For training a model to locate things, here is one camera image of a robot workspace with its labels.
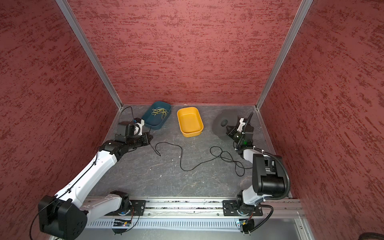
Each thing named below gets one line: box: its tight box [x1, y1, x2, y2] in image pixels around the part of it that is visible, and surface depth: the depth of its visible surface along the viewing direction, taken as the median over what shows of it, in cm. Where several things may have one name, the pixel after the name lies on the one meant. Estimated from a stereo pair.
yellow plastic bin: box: [177, 107, 204, 138], surface depth 112 cm
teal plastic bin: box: [142, 101, 172, 130], surface depth 116 cm
